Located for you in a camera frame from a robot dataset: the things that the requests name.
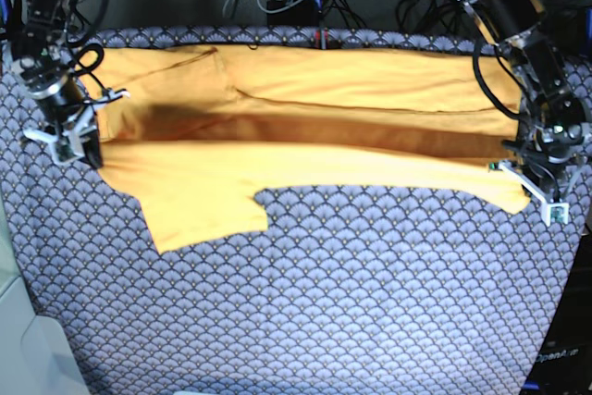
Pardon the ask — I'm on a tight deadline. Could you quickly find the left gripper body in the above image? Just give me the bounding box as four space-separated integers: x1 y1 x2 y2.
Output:
502 117 591 191

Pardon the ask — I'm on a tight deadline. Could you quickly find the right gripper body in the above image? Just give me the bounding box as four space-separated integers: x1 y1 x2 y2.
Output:
19 72 103 168

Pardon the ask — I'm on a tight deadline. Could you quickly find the yellow T-shirt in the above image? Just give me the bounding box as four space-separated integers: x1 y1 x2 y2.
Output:
96 44 528 253

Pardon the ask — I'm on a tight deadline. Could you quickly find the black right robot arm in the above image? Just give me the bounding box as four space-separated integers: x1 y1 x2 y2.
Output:
1 0 129 170

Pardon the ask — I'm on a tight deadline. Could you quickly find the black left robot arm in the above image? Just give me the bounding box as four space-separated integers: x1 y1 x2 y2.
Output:
456 0 591 226

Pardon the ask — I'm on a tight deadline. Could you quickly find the black OpenArm box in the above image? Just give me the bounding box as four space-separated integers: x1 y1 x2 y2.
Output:
521 235 591 394

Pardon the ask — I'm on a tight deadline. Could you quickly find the blue fan-patterned tablecloth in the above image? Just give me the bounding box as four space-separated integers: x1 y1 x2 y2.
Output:
1 27 591 394

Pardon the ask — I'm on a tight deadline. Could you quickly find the red and black clamp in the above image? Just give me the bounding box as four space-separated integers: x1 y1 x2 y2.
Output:
314 28 329 50

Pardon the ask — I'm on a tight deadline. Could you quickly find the white plastic bin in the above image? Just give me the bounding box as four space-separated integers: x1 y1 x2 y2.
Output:
1 212 89 394

